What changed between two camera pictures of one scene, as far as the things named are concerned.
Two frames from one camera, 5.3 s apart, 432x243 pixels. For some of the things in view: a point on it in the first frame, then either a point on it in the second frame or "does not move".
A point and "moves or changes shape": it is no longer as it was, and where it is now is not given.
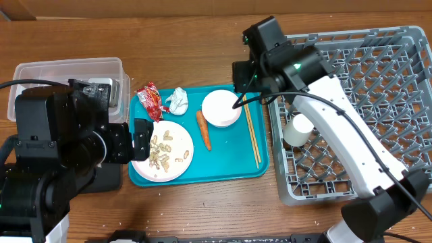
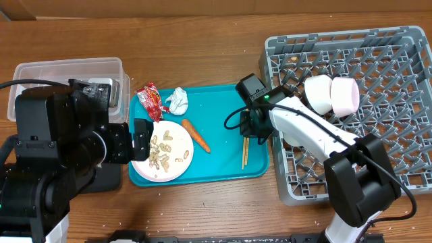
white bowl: (217, 108) moves or changes shape
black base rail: (135, 237) does not move
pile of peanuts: (158, 153) does not move
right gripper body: (256, 82) → (252, 127)
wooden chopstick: (256, 144) → (246, 150)
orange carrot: (203, 124) → (196, 135)
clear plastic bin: (79, 69) does not move
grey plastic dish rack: (388, 71) does not move
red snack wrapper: (150, 97) does not move
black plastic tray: (109, 177) does not move
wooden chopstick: (250, 130) → (243, 153)
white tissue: (179, 101) does not move
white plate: (171, 152) does not move
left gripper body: (140, 151) does not move
